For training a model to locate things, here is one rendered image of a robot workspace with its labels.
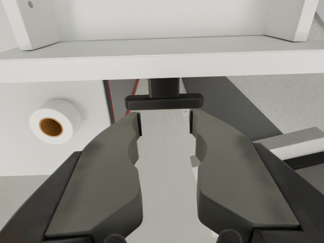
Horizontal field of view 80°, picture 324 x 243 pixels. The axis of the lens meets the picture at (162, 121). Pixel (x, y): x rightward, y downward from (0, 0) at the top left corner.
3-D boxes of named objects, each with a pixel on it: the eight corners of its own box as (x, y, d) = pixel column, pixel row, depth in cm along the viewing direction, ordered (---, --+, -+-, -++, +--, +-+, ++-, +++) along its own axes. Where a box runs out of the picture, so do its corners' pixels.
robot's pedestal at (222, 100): (230, 102, 118) (320, 221, 52) (182, 115, 122) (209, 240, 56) (223, 53, 104) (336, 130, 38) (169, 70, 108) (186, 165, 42)
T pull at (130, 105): (201, 103, 19) (204, 109, 18) (126, 105, 19) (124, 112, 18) (204, 66, 18) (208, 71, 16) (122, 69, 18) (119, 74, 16)
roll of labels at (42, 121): (88, 125, 37) (81, 138, 33) (56, 136, 38) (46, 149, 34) (67, 92, 33) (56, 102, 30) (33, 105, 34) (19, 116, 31)
